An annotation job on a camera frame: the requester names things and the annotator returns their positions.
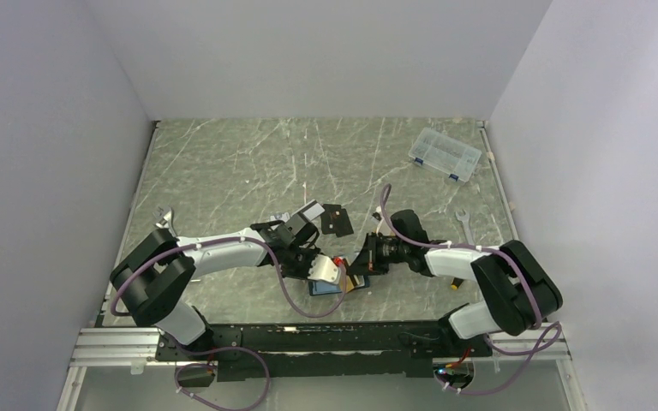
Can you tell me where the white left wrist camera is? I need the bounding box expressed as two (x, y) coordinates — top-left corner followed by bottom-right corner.
(308, 254), (342, 285)

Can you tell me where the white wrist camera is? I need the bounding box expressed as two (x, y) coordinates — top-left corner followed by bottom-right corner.
(308, 254), (342, 285)
(372, 207), (392, 235)

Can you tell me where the clear plastic organizer box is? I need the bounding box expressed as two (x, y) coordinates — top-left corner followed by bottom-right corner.
(408, 128), (482, 182)

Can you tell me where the gold magnetic stripe card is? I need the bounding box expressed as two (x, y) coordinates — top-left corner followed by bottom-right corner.
(341, 275), (366, 293)

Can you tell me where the silver open-end wrench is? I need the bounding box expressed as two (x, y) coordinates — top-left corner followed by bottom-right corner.
(455, 210), (476, 245)

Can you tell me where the yellow black small screwdriver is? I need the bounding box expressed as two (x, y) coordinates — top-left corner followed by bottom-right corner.
(451, 278), (464, 290)

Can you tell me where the black VIP card stack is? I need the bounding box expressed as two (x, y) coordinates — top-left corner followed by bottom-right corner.
(320, 204), (354, 237)

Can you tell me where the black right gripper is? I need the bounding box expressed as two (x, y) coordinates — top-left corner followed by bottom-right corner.
(346, 231), (410, 275)

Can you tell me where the silver card face down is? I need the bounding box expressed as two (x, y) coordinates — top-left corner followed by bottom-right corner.
(298, 200), (325, 221)

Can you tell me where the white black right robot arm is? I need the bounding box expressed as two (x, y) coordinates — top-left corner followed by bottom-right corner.
(348, 210), (563, 355)

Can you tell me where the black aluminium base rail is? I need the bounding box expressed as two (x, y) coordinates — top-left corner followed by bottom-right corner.
(69, 320), (569, 382)

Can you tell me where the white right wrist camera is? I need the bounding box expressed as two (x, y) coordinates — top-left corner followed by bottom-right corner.
(372, 207), (392, 235)

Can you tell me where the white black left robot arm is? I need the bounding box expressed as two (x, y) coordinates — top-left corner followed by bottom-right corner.
(110, 214), (339, 360)

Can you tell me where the blue leather card holder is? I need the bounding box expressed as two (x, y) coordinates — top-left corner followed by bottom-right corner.
(308, 276), (370, 296)

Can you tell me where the red utility knife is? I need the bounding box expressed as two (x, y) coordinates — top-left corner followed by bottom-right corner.
(154, 206), (176, 235)

